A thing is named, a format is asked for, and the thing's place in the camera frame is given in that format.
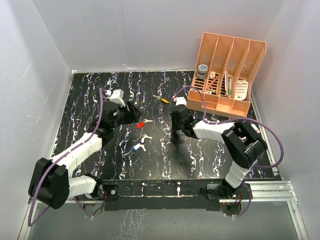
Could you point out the aluminium front rail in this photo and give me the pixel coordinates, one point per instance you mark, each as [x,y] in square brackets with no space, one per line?
[174,210]

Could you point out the white red-dot box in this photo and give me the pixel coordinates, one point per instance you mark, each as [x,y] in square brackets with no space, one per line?
[255,128]

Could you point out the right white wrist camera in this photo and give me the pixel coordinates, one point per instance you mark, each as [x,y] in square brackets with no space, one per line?
[179,101]

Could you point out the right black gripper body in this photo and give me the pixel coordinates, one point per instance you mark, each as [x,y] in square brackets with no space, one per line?
[176,125]

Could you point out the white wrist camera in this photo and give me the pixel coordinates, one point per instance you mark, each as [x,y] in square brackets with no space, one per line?
[116,96]
[179,101]

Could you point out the peach desk organizer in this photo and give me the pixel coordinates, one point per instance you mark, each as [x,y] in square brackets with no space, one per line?
[229,59]

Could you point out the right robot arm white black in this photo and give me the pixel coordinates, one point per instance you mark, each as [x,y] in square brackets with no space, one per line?
[241,140]

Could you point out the key with blue tag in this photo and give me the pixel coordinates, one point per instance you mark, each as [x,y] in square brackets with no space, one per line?
[138,146]

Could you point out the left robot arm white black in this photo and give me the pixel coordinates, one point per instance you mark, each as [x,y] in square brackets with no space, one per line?
[52,182]

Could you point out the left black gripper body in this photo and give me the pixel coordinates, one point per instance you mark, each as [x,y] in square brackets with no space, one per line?
[124,117]

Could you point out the key with yellow tag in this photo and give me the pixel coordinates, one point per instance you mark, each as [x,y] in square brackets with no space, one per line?
[158,97]

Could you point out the key with red tag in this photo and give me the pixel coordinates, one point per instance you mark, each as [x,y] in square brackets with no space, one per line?
[143,123]

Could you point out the white packaged card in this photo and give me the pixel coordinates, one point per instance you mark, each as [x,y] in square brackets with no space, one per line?
[241,90]

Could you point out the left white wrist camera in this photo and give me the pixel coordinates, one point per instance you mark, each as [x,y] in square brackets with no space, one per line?
[116,96]

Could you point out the round patterned tin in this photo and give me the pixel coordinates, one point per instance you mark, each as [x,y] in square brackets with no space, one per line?
[202,71]

